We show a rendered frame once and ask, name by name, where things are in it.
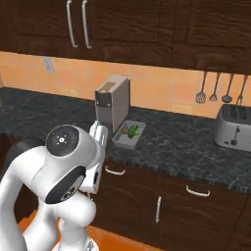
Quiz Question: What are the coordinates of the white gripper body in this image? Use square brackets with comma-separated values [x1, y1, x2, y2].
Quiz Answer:
[79, 162, 103, 195]

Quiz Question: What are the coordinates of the grey vegetable container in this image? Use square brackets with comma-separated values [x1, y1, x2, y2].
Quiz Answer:
[111, 120, 147, 151]

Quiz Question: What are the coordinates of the green broccoli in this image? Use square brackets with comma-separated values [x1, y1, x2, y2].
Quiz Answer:
[126, 124, 141, 138]

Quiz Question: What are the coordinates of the hanging meat fork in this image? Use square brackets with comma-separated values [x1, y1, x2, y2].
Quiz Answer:
[235, 74, 249, 107]

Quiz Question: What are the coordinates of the dark wood drawer front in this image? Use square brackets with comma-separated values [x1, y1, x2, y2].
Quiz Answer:
[99, 156, 158, 197]
[153, 171, 251, 217]

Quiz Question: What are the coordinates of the dark wood base cupboard door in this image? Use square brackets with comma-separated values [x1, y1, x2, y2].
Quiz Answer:
[92, 182, 165, 248]
[159, 195, 244, 251]

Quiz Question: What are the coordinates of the grey box with tan top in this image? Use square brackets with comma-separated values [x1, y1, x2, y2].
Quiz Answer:
[94, 74, 131, 133]

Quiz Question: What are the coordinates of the hanging slotted spatula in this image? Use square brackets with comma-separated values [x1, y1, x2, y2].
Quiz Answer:
[194, 71, 209, 105]

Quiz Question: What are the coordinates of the silver toaster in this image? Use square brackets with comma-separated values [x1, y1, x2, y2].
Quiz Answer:
[212, 103, 251, 153]

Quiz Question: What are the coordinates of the hanging small whisk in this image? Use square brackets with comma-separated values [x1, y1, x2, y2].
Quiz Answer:
[208, 72, 222, 103]

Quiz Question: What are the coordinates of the hanging ladle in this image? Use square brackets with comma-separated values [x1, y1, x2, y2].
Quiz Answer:
[221, 73, 235, 104]

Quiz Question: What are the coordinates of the silver drawer handle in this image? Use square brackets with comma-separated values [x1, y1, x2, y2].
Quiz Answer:
[104, 165, 127, 176]
[184, 184, 212, 198]

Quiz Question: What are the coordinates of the silver base cupboard handle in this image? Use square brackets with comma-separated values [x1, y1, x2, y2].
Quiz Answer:
[155, 195, 163, 225]

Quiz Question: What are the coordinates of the grey wall socket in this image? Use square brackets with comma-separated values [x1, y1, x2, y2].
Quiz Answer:
[42, 55, 55, 74]

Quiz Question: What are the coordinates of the silver wall cupboard handle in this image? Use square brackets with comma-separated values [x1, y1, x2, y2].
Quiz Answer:
[66, 0, 79, 49]
[80, 0, 93, 50]

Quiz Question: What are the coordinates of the dark wood wall cupboard door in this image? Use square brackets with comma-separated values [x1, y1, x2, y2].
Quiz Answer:
[159, 0, 251, 75]
[77, 0, 162, 67]
[0, 0, 80, 58]

